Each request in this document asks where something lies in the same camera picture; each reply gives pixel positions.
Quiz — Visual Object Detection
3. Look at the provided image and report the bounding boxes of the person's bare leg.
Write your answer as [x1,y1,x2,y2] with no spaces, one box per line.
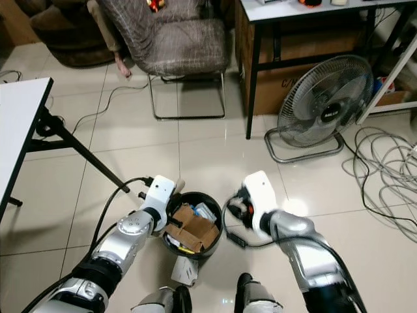
[88,0,134,79]

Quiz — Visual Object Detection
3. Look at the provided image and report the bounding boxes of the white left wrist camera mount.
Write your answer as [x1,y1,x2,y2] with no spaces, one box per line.
[143,174,178,221]

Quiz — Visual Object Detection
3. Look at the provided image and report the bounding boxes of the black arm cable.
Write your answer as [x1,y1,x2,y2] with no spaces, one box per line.
[222,199,366,307]
[88,176,157,275]

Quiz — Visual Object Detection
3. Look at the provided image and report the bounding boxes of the right robot leg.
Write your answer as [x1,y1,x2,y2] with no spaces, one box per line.
[235,273,286,313]

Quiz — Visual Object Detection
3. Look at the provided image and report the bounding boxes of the tangled grey cable pile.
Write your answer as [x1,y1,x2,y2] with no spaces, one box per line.
[341,126,417,243]

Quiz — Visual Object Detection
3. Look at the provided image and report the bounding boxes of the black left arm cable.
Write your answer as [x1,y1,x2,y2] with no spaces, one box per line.
[88,176,157,275]

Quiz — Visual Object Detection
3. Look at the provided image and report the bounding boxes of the thin black floor cable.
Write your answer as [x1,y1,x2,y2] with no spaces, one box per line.
[72,78,151,134]

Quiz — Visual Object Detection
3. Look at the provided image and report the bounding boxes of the brown beanbag seat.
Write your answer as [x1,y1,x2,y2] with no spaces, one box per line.
[26,0,115,68]

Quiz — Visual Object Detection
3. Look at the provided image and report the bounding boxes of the black floor fan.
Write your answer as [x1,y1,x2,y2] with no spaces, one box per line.
[263,54,377,164]

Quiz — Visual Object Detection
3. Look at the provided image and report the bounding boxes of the white crumpled carton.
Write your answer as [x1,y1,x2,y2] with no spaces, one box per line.
[171,256,201,289]

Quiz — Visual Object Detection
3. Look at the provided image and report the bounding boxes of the large folded brown cardboard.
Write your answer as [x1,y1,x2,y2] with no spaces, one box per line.
[165,215,220,255]

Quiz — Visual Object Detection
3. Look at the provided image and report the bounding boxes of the left robot leg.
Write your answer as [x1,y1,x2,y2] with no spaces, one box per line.
[134,286,193,313]

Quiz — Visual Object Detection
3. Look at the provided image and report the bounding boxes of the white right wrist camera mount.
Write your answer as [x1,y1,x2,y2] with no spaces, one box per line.
[242,170,286,237]

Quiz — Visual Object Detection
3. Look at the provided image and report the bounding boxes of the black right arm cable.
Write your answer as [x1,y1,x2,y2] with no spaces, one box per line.
[222,199,366,307]

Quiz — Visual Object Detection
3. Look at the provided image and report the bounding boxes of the robot leg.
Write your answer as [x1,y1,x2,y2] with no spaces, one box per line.
[134,286,193,313]
[235,273,286,313]

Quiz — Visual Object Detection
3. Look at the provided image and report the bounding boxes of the black round rubbish bin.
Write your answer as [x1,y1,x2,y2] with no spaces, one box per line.
[162,190,225,263]

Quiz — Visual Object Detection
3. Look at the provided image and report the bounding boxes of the white desk with black legs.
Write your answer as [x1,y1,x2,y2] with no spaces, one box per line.
[238,0,417,140]

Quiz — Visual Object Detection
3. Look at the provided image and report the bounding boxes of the white slanted bar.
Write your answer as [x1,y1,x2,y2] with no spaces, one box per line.
[357,42,417,126]

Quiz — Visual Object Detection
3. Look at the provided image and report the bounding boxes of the white paper trash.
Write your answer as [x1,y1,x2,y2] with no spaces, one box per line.
[194,202,217,222]

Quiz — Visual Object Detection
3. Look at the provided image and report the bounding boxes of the grey fabric chair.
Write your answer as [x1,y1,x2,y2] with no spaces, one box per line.
[96,0,230,121]

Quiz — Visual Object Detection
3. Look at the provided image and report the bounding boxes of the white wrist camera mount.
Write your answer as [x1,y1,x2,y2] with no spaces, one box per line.
[242,170,286,237]
[143,174,178,221]

